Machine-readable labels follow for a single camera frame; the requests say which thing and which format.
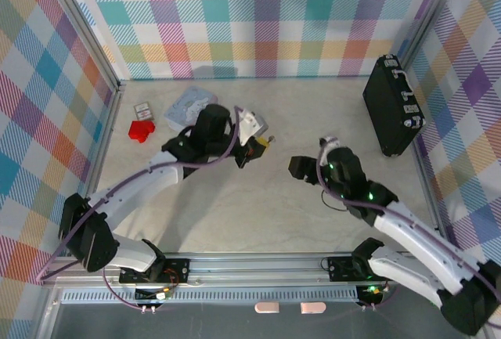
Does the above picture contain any clear plastic bag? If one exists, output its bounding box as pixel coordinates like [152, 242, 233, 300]
[163, 85, 219, 132]

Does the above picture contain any small card box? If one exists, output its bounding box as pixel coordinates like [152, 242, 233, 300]
[133, 102, 154, 121]

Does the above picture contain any red plastic block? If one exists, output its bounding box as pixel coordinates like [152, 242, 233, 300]
[128, 119, 157, 145]

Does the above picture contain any black briefcase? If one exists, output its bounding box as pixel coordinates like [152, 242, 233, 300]
[362, 54, 426, 158]

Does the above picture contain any right black connector board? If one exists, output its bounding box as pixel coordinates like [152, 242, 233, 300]
[356, 283, 387, 304]

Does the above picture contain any black connector board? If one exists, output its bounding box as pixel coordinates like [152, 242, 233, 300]
[135, 287, 174, 303]
[356, 283, 387, 304]

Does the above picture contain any left black connector board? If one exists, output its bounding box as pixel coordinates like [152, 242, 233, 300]
[135, 287, 174, 303]

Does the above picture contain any thin black cable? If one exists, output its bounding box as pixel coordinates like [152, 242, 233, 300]
[321, 189, 348, 212]

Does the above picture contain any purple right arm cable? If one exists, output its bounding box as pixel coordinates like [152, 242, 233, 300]
[316, 145, 501, 307]

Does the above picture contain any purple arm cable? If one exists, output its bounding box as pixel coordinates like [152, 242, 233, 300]
[316, 145, 501, 307]
[36, 106, 244, 283]

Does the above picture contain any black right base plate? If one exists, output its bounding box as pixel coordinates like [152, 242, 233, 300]
[326, 255, 401, 282]

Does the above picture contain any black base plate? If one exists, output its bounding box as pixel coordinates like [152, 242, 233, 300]
[118, 258, 192, 284]
[326, 255, 401, 282]

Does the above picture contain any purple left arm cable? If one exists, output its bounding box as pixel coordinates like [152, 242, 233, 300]
[36, 106, 244, 283]

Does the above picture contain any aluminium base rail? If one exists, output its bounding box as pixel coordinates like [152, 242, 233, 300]
[41, 251, 451, 290]

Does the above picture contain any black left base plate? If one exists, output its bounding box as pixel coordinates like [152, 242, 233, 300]
[118, 258, 192, 284]

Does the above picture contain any slotted grey cable duct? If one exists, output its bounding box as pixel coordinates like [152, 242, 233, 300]
[58, 287, 362, 305]

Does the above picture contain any aluminium frame post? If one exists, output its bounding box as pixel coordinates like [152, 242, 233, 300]
[398, 0, 471, 70]
[38, 0, 127, 96]

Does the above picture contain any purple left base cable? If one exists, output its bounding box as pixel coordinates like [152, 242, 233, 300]
[103, 268, 166, 312]

